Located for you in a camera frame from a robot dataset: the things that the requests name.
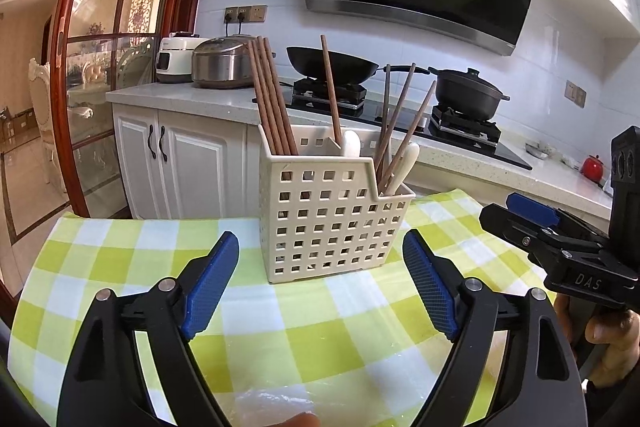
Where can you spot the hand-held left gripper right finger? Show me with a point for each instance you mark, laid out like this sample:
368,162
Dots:
432,287

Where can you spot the black lidded pot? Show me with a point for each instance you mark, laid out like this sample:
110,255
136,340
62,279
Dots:
467,97

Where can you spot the red jar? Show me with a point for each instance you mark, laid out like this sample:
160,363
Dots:
592,167

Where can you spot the white ornate dining chair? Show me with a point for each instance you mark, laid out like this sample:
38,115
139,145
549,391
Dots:
39,107

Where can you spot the black wok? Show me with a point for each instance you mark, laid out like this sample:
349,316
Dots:
305,62

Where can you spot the white pressure cooker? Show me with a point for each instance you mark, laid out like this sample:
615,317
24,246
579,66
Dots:
172,57

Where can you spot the white ceramic spoon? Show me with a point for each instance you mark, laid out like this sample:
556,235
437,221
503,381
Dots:
351,144
407,159

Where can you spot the speckled kitchen countertop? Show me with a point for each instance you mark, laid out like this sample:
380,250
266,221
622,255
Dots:
200,99

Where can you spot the wall switch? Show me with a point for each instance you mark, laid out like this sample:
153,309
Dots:
575,93

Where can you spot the cardboard boxes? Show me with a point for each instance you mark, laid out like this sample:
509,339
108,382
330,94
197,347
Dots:
12,124

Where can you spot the red wooden glass sliding door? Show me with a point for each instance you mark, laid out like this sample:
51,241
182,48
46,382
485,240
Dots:
62,82

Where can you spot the white perforated plastic utensil basket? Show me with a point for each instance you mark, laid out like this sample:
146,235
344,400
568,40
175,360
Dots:
325,217

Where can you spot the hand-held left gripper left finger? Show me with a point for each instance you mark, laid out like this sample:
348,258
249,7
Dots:
210,287

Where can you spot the silver rice cooker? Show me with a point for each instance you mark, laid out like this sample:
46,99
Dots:
220,62

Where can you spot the person's right hand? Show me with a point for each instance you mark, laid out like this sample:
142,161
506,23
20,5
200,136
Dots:
615,337

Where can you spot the black glass gas cooktop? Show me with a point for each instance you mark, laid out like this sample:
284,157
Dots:
510,154

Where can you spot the person's left hand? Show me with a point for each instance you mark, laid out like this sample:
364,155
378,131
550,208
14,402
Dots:
300,421

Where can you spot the small bowl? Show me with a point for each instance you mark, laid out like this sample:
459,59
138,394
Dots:
537,150

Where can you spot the brown wooden chopstick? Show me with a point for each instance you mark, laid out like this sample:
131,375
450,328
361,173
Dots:
419,117
384,117
400,112
276,102
262,102
269,102
330,87
283,102

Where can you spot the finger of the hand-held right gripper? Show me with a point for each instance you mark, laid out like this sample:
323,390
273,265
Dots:
532,209
515,229

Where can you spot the wall power socket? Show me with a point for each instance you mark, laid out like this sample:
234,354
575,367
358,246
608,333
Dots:
257,13

